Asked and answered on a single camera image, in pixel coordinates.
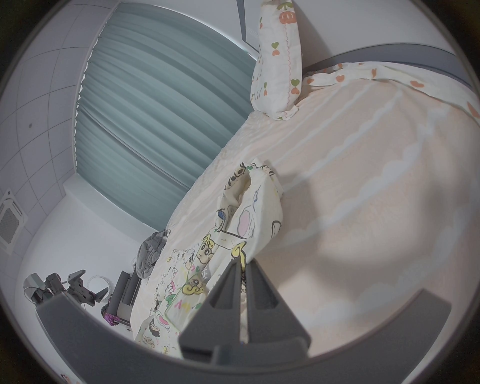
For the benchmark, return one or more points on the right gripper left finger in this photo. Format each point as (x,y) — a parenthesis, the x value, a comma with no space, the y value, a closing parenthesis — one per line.
(219,318)

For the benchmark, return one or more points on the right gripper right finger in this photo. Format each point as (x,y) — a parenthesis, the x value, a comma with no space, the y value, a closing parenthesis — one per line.
(270,318)

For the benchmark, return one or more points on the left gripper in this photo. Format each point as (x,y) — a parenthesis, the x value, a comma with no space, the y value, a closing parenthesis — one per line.
(84,294)

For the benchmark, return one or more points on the white printed pyjama top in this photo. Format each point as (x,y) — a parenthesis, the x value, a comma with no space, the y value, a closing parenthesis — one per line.
(247,225)

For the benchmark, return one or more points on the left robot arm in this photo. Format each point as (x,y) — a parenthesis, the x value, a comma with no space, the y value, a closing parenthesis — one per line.
(35,285)

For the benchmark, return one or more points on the purple plastic bag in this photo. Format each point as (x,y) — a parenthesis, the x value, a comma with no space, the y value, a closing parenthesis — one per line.
(111,319)

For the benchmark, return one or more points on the grey garment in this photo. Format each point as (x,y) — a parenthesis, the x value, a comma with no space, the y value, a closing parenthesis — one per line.
(150,251)

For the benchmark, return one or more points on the ceiling air conditioner vent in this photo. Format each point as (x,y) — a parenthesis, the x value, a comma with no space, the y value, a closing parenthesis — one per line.
(11,221)

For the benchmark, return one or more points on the bed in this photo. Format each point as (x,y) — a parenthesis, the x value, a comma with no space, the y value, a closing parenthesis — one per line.
(375,168)

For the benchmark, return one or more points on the blue-green curtain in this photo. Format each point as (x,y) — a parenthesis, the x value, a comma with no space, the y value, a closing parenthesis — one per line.
(150,93)

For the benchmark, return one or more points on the white printed pillow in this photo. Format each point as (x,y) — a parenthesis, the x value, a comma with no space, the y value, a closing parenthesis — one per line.
(275,56)

